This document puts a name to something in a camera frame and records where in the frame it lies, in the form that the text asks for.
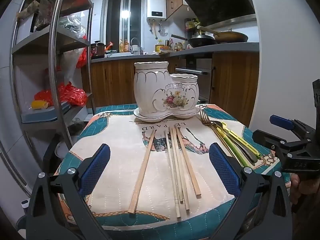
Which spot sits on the metal shelf rack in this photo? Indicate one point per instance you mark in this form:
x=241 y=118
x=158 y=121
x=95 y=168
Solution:
x=53 y=55

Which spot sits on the blue tray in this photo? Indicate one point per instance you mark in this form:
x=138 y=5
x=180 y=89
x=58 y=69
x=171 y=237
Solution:
x=42 y=116

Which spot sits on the condiment bottles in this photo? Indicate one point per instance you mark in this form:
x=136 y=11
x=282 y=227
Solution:
x=179 y=46

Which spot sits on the seasoning jars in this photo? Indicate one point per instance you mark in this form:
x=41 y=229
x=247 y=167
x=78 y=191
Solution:
x=190 y=23

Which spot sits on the person's right hand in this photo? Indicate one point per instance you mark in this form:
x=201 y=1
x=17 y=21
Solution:
x=296 y=187

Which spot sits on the white ceramic saucer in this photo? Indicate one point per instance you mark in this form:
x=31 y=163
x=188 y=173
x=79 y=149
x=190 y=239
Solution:
x=150 y=118

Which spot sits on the printed teal-edged table cloth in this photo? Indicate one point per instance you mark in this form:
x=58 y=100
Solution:
x=120 y=142

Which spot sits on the hanging red plastic bag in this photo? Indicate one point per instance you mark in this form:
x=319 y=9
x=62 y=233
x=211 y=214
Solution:
x=82 y=57

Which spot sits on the black plastic bag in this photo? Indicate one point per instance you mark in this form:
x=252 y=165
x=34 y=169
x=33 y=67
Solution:
x=72 y=25

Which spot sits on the metal sink faucet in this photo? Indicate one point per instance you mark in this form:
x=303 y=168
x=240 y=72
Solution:
x=135 y=40

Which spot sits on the dark red rice cooker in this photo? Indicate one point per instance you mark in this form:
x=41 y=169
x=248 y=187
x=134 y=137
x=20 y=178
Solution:
x=97 y=50

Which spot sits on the large red plastic bag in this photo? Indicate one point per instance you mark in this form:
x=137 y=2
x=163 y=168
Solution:
x=72 y=95

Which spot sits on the white floral ceramic utensil holder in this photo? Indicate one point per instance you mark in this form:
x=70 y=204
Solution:
x=147 y=87

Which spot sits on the yellow cooking oil bottle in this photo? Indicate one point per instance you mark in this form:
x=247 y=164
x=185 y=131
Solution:
x=159 y=47

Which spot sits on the white plastic bag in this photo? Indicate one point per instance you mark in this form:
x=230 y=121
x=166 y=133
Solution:
x=70 y=65

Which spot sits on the wooden chopstick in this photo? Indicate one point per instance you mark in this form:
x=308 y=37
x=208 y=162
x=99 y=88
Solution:
x=185 y=195
x=174 y=155
x=173 y=178
x=188 y=162
x=142 y=171

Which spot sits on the dish soap bottles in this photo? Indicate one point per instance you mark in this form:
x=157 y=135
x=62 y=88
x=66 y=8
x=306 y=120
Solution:
x=124 y=46

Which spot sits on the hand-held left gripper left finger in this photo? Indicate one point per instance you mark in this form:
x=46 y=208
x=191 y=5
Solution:
x=96 y=166

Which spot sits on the grey kitchen countertop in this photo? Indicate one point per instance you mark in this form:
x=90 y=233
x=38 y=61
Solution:
x=225 y=47

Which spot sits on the kitchen window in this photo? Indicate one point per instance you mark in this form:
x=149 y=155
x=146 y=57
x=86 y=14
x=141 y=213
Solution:
x=115 y=20

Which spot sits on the wooden lower cabinets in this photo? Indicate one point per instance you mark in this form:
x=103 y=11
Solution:
x=112 y=82

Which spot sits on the brown frying pan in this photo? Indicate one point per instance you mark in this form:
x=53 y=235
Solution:
x=231 y=37

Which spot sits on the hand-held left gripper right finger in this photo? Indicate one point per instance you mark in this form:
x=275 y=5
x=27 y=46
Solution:
x=222 y=170

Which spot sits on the yellow corn cob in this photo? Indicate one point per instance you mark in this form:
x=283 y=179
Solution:
x=39 y=104

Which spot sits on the black range hood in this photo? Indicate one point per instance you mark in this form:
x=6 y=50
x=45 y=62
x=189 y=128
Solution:
x=220 y=2

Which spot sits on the yellow plastic spoon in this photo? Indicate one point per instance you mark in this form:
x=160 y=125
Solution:
x=240 y=137

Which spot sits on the dark food packet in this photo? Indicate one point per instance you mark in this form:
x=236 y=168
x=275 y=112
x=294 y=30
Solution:
x=45 y=10

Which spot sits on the white water heater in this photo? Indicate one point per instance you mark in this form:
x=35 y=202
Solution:
x=156 y=7

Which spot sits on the gold metal fork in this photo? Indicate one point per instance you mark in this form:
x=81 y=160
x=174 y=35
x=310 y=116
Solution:
x=205 y=120

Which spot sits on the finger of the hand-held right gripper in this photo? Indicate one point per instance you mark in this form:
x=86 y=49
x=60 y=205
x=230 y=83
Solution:
x=267 y=137
x=282 y=122

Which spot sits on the black wok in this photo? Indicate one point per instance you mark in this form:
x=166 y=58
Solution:
x=202 y=42

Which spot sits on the built-in oven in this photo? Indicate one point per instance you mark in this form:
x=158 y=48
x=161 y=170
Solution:
x=195 y=80

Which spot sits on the green plastic spoon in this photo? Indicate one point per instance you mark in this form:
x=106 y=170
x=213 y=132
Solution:
x=232 y=150

